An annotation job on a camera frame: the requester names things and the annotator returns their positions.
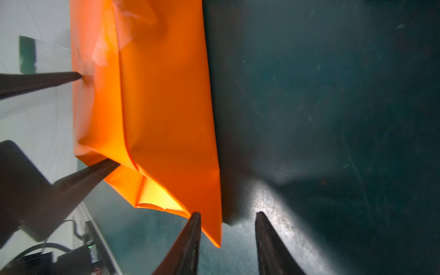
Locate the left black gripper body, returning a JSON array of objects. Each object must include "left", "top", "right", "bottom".
[{"left": 1, "top": 140, "right": 53, "bottom": 246}]

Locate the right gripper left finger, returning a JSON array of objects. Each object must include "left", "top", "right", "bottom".
[{"left": 153, "top": 213, "right": 201, "bottom": 275}]

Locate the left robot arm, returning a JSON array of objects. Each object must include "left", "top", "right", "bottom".
[{"left": 1, "top": 140, "right": 120, "bottom": 275}]

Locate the orange wrapping paper sheet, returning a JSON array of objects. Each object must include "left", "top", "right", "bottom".
[{"left": 69, "top": 1, "right": 222, "bottom": 247}]

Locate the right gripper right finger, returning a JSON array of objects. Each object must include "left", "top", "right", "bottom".
[{"left": 255, "top": 212, "right": 305, "bottom": 275}]

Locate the green table mat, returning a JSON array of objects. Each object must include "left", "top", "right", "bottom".
[{"left": 77, "top": 0, "right": 440, "bottom": 275}]

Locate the green lidded glass jar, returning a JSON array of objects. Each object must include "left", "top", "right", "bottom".
[{"left": 19, "top": 36, "right": 72, "bottom": 74}]

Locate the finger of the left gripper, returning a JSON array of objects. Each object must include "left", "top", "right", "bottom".
[
  {"left": 1, "top": 72, "right": 83, "bottom": 100},
  {"left": 20, "top": 159, "right": 120, "bottom": 242}
]

